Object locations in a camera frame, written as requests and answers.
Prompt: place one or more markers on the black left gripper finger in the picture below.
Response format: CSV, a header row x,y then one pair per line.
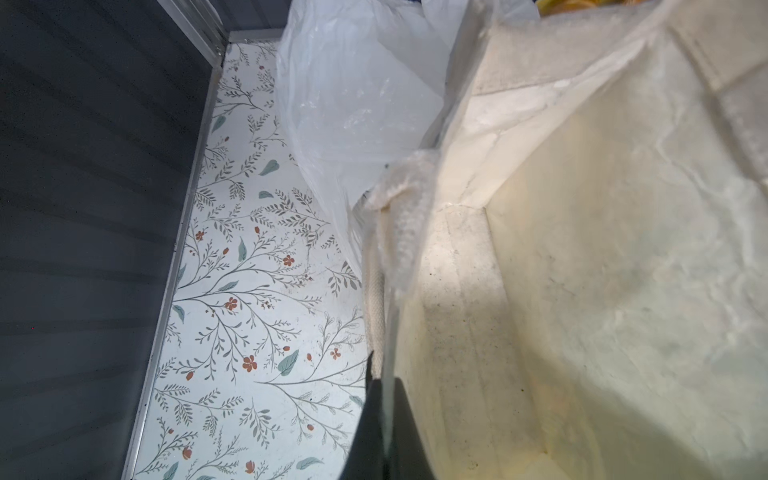
x,y
367,458

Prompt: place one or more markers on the white plastic grocery bag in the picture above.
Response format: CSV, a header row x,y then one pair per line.
x,y
370,95

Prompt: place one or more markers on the beige canvas tote bag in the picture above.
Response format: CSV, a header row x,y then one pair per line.
x,y
577,262

